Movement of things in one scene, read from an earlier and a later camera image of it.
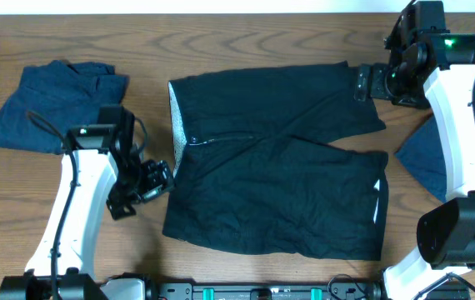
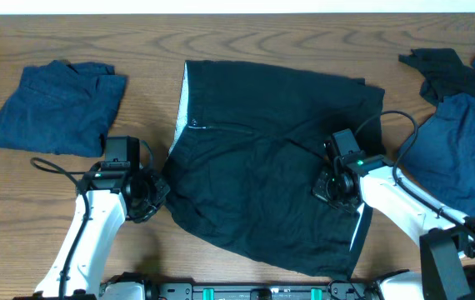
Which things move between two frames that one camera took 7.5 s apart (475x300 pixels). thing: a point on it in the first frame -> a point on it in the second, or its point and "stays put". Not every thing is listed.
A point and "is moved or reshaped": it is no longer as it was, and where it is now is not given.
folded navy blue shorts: (50, 98) stays put
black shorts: (252, 173) is moved or reshaped
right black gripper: (362, 83) -> (327, 192)
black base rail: (317, 291) stays put
